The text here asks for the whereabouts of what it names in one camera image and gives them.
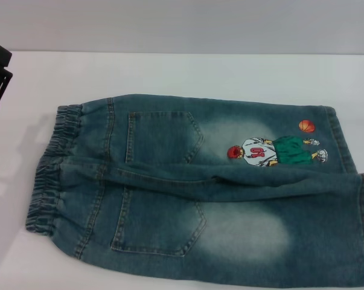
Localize blue denim shorts with print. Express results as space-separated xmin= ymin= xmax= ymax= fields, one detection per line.
xmin=25 ymin=92 xmax=364 ymax=290

